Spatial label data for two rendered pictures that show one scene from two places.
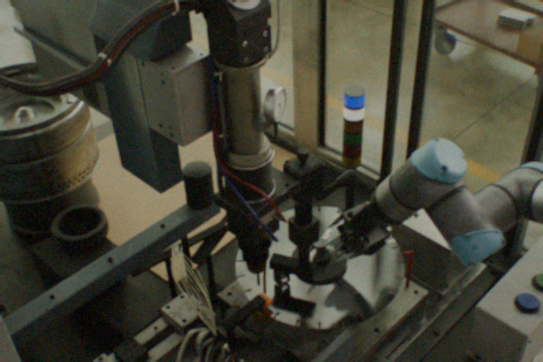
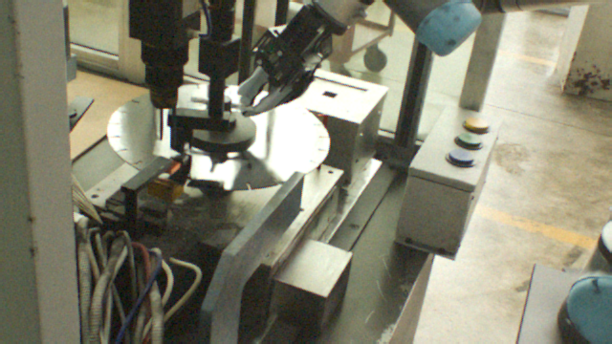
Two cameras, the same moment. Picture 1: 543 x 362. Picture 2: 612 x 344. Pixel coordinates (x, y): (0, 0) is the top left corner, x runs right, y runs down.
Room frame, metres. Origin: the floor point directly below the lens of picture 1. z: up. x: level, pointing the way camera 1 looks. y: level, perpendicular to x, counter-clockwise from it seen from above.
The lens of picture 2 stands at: (0.00, 0.26, 1.48)
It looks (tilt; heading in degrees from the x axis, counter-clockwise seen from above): 30 degrees down; 333
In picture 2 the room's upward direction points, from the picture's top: 7 degrees clockwise
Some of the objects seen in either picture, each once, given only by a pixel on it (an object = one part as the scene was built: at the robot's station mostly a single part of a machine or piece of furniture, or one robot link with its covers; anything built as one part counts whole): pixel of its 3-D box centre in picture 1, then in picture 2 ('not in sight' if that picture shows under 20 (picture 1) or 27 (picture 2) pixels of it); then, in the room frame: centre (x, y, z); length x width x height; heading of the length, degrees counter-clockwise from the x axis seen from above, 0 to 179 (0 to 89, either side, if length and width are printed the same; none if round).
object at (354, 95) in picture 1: (354, 97); not in sight; (1.23, -0.18, 1.14); 0.05 x 0.04 x 0.03; 44
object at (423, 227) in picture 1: (435, 234); (324, 128); (1.13, -0.37, 0.82); 0.18 x 0.18 x 0.15; 44
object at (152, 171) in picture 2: (248, 320); (149, 191); (0.80, 0.06, 0.95); 0.10 x 0.03 x 0.07; 134
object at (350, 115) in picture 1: (354, 110); not in sight; (1.23, -0.18, 1.11); 0.05 x 0.04 x 0.03; 44
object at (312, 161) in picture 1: (303, 199); (222, 2); (0.87, -0.05, 1.17); 0.06 x 0.05 x 0.20; 125
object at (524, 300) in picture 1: (527, 304); (460, 160); (0.85, -0.48, 0.90); 0.04 x 0.04 x 0.02
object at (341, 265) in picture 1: (319, 257); (221, 122); (0.94, -0.09, 0.96); 0.11 x 0.11 x 0.03
